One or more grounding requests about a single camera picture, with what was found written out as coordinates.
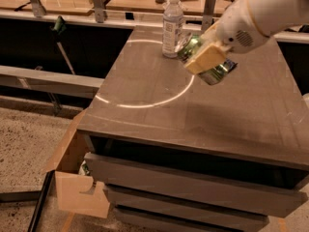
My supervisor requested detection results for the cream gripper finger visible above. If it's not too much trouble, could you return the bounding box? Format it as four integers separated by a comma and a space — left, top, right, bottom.
183, 42, 231, 74
200, 23, 218, 44

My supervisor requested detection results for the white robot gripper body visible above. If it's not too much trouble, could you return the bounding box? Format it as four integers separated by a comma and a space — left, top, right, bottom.
216, 0, 269, 53

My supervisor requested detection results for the green soda can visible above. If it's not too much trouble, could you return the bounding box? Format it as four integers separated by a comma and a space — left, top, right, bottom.
175, 33, 238, 85

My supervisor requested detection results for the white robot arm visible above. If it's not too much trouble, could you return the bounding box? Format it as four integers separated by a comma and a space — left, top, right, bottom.
184, 0, 309, 74

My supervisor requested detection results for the blue snack bar wrapper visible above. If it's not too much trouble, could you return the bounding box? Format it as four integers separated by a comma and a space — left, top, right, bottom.
226, 59, 238, 70

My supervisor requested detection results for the clear plastic water bottle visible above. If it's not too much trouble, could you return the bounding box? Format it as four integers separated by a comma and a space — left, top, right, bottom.
162, 0, 183, 58

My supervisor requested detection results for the grey drawer cabinet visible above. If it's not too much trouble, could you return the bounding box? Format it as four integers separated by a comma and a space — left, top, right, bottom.
78, 28, 309, 232

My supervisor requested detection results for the open cardboard box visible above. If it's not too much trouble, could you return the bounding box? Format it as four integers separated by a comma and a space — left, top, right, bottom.
45, 110, 110, 218

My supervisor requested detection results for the metal frame post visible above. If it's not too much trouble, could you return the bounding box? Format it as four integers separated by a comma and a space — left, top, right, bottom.
201, 0, 216, 31

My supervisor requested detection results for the green handled broom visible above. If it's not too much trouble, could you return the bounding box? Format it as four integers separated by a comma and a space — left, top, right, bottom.
51, 15, 76, 76

